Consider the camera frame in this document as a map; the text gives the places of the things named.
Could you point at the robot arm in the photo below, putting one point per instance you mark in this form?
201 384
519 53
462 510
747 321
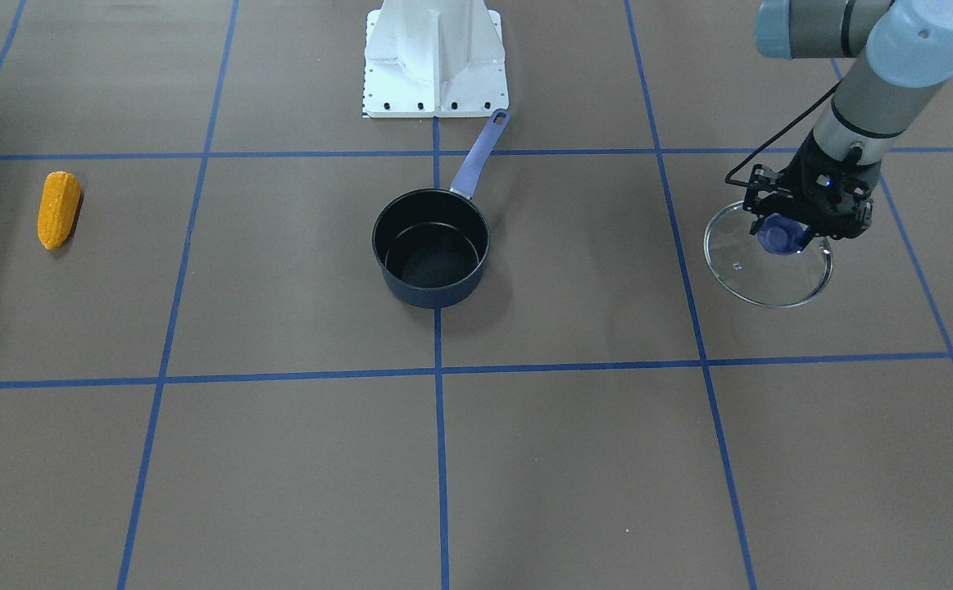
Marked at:
902 54

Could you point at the yellow corn cob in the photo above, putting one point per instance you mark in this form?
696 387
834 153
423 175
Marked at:
59 205

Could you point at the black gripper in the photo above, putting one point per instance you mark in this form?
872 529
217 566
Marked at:
800 174

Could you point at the dark blue saucepan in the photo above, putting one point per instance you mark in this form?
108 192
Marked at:
431 245

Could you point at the glass pot lid blue knob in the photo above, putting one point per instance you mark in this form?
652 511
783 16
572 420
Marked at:
765 274

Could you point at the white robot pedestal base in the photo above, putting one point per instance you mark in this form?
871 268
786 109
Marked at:
434 59

